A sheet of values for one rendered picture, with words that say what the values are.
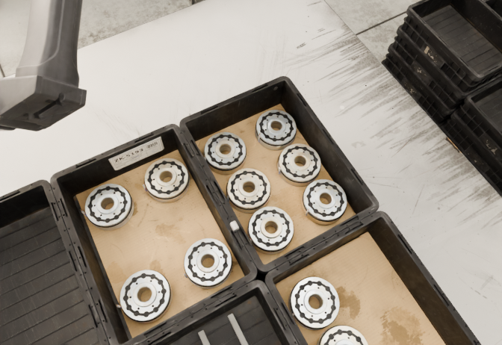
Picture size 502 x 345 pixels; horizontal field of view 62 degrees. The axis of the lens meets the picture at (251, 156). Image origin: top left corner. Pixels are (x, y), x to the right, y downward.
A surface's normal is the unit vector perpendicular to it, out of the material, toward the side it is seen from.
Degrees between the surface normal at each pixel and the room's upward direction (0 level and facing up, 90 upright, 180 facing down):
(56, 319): 0
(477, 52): 0
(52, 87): 63
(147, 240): 0
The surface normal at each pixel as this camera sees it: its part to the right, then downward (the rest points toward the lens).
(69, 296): 0.04, -0.45
